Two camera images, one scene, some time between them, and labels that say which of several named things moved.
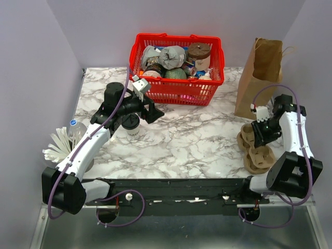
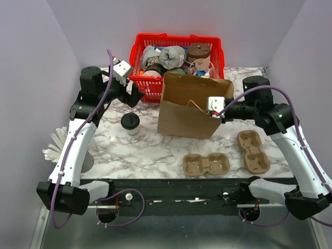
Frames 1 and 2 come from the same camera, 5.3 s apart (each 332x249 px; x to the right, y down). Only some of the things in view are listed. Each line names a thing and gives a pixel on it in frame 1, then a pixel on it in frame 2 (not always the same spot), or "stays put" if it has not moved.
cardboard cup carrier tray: x=245 y=138 -> x=214 y=163
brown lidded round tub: x=200 y=52 stays put
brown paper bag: x=262 y=74 -> x=184 y=108
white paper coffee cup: x=133 y=132 stays put
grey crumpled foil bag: x=169 y=57 stays put
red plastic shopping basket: x=179 y=91 stays put
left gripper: x=153 y=113 -> x=133 y=98
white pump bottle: x=207 y=76 stays put
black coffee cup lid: x=131 y=122 stays put
